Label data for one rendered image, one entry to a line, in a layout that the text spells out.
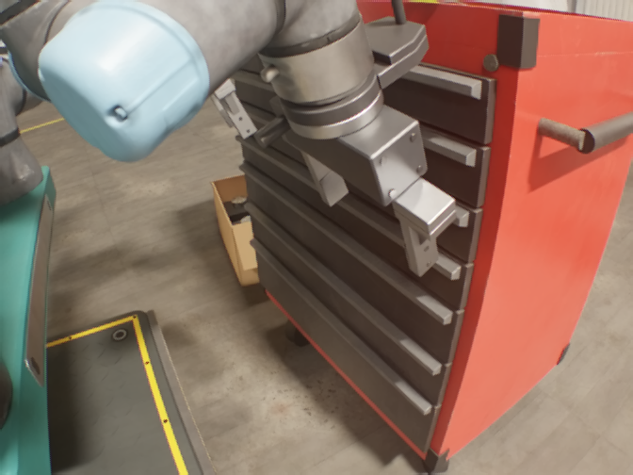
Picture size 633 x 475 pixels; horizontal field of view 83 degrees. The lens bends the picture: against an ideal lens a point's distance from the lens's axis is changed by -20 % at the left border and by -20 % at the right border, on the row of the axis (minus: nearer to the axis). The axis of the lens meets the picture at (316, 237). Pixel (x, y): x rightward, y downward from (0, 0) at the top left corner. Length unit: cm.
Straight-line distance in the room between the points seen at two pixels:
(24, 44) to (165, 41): 14
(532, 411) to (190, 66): 118
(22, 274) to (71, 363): 51
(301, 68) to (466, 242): 32
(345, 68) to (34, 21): 20
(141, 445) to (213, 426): 41
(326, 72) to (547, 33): 28
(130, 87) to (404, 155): 20
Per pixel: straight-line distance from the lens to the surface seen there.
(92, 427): 86
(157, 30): 19
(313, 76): 28
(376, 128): 31
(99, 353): 99
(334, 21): 27
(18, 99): 80
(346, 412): 117
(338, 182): 47
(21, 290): 49
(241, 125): 70
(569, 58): 54
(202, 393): 126
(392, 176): 31
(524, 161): 50
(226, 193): 185
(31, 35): 31
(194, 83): 20
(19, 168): 77
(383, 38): 35
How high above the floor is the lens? 95
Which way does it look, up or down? 32 degrees down
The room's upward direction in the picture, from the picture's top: 3 degrees counter-clockwise
